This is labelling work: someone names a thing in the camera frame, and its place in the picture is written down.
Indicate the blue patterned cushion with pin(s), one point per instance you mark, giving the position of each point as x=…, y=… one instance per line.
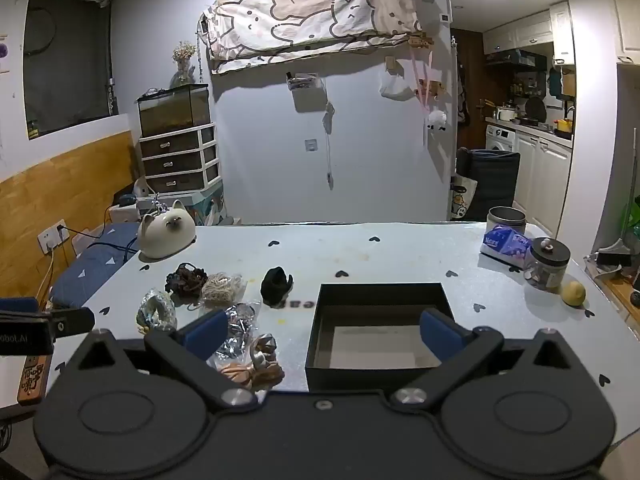
x=95, y=262

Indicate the white kitchen wall cabinet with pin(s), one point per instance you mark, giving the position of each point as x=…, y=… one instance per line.
x=520, y=32

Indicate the printed tote bag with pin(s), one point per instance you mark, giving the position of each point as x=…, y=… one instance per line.
x=460, y=201

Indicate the black cardboard box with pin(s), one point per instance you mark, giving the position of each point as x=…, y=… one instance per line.
x=380, y=340

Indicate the white drawer unit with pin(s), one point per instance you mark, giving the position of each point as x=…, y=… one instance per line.
x=177, y=160

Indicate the blue tissue packet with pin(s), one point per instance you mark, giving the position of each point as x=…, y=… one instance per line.
x=502, y=246

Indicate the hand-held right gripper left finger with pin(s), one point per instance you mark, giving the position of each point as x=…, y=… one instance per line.
x=206, y=334

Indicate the wooden tag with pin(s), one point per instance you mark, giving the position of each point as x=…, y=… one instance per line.
x=32, y=379

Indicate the yellow lemon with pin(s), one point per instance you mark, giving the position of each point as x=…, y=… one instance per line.
x=574, y=293

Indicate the dark window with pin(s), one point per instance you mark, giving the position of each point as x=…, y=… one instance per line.
x=67, y=55

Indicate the black scrunchie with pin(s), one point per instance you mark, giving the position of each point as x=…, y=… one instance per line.
x=276, y=285

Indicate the glass jar with black lid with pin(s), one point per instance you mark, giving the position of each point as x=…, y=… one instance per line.
x=547, y=266

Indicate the round metal tin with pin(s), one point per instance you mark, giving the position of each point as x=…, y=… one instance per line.
x=505, y=220

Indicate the vase with dried flowers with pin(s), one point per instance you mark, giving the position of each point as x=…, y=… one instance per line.
x=183, y=65

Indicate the printed storage box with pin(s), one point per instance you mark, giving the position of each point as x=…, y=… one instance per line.
x=207, y=207

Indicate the glass fish tank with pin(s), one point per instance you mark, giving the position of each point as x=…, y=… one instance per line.
x=172, y=110

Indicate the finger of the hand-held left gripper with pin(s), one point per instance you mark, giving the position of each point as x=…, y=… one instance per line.
x=17, y=305
x=72, y=321

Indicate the white kitchen base cabinet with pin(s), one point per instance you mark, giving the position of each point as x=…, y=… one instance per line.
x=542, y=175

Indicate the printed wall cloth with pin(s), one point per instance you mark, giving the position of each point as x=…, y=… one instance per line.
x=310, y=17

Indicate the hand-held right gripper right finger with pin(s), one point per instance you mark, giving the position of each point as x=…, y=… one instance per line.
x=441, y=334

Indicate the clear wall shelf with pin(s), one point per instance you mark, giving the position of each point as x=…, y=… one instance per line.
x=302, y=81

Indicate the crinkled silver plastic bag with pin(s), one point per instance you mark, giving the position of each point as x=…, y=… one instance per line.
x=240, y=317

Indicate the white hanging bag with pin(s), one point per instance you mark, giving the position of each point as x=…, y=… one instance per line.
x=395, y=85

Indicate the white washing machine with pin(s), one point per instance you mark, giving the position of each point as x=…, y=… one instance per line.
x=500, y=139

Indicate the yellow pot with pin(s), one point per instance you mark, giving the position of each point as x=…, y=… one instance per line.
x=564, y=126

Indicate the brown knitted scrunchie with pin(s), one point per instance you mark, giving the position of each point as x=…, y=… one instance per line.
x=185, y=280

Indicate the white wall socket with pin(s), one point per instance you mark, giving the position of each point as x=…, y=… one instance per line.
x=52, y=236

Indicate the white sheep plush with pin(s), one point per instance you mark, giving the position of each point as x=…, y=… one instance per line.
x=436, y=119

